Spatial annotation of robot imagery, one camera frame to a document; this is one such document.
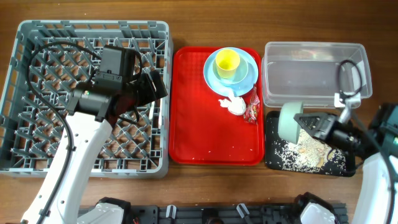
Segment rice food scraps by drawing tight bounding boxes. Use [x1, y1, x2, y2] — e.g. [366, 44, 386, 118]
[266, 130, 346, 175]

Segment green bowl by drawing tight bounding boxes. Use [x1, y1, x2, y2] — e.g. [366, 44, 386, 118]
[277, 101, 303, 144]

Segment red snack wrapper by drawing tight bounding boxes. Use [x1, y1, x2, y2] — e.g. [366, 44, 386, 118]
[243, 86, 260, 124]

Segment white napkin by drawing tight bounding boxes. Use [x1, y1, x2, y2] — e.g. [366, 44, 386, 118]
[218, 96, 246, 116]

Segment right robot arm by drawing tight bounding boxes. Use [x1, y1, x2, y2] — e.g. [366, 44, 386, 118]
[294, 93, 397, 223]

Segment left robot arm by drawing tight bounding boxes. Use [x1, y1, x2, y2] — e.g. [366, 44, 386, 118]
[21, 45, 168, 223]

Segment grey dishwasher rack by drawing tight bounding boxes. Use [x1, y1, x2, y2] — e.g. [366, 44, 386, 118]
[1, 20, 174, 179]

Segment black tray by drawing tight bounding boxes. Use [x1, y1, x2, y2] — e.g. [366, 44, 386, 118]
[265, 111, 356, 177]

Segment clear plastic bin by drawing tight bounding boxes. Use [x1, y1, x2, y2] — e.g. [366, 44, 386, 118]
[262, 42, 373, 108]

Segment red plastic tray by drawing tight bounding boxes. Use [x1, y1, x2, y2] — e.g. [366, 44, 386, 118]
[169, 47, 265, 166]

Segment light blue plate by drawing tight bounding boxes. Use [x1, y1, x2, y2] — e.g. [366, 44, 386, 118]
[203, 47, 259, 96]

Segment yellow plastic cup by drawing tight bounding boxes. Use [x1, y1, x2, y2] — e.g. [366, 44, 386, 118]
[215, 49, 240, 78]

